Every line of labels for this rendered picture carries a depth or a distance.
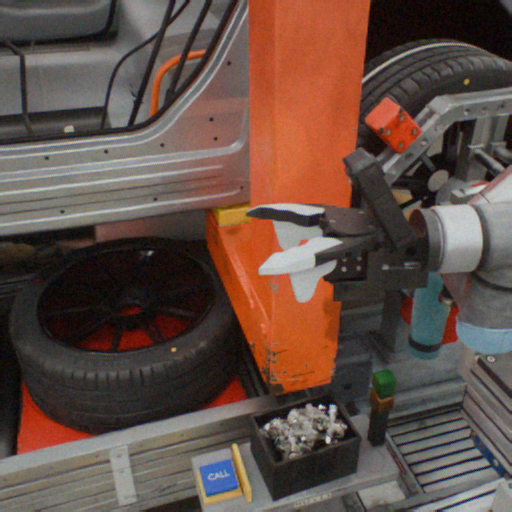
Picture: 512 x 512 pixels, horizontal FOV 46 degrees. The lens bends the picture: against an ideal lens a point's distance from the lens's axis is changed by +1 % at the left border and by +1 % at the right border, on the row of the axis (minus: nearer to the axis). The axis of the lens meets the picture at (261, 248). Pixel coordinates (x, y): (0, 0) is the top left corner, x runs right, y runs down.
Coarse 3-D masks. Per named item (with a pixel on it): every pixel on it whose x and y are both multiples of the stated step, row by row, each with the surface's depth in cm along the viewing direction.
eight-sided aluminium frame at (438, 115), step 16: (448, 96) 134; (464, 96) 135; (480, 96) 136; (496, 96) 134; (432, 112) 133; (448, 112) 130; (464, 112) 132; (480, 112) 133; (496, 112) 135; (432, 128) 132; (416, 144) 133; (384, 160) 137; (400, 160) 134; (384, 176) 134; (368, 208) 140
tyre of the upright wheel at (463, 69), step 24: (408, 48) 150; (432, 48) 147; (456, 48) 146; (384, 72) 145; (408, 72) 139; (432, 72) 136; (456, 72) 136; (480, 72) 138; (504, 72) 139; (360, 96) 145; (384, 96) 138; (408, 96) 135; (432, 96) 137; (360, 120) 140; (360, 144) 138; (384, 144) 140
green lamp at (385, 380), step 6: (378, 372) 126; (384, 372) 126; (390, 372) 126; (372, 378) 127; (378, 378) 125; (384, 378) 125; (390, 378) 125; (396, 378) 125; (372, 384) 127; (378, 384) 124; (384, 384) 124; (390, 384) 124; (396, 384) 124; (378, 390) 125; (384, 390) 124; (390, 390) 125; (384, 396) 125
